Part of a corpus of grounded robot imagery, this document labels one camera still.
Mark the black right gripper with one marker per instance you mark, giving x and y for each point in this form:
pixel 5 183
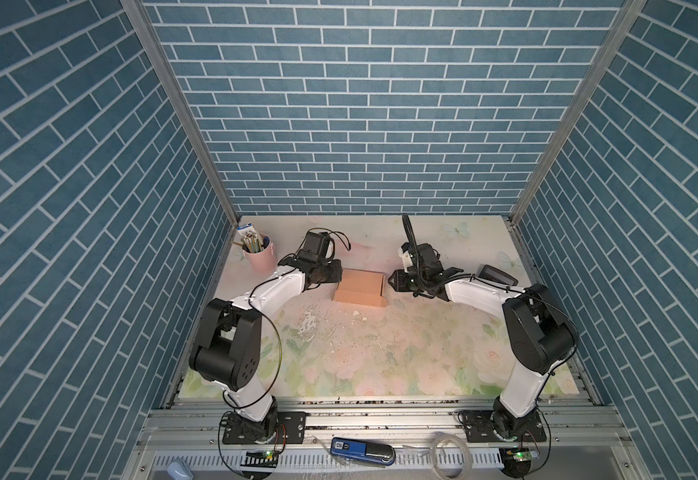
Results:
pixel 398 283

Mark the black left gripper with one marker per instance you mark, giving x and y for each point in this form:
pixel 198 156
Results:
pixel 336 270

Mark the pink paper box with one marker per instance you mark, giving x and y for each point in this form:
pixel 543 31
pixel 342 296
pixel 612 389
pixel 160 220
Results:
pixel 361 288

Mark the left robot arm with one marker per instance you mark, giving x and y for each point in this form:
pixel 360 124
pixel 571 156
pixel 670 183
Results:
pixel 226 349

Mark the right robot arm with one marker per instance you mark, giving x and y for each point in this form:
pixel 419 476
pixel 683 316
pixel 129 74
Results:
pixel 541 335

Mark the pink pen holder cup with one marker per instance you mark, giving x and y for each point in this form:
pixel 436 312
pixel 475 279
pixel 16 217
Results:
pixel 263 261

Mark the black Dexin desk calculator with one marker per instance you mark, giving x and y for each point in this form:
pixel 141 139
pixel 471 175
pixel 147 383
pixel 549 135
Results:
pixel 493 274

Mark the pens in cup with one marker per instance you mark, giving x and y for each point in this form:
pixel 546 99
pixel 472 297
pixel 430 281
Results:
pixel 251 240

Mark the blue handheld device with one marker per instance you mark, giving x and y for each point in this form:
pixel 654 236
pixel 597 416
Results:
pixel 363 451

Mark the right controller board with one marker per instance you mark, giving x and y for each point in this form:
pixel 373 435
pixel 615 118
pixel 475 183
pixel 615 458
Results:
pixel 517 462

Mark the controller board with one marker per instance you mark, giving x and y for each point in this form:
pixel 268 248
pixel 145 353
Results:
pixel 259 465
pixel 517 462

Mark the left controller board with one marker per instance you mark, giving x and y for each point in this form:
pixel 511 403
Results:
pixel 259 465

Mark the light blue object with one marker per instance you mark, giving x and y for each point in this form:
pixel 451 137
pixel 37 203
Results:
pixel 179 470

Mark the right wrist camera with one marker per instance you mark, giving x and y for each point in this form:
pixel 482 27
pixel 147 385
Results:
pixel 407 260

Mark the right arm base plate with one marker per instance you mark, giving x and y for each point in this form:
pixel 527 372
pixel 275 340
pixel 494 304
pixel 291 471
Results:
pixel 486 426

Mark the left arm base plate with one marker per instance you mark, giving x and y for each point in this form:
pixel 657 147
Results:
pixel 288 426

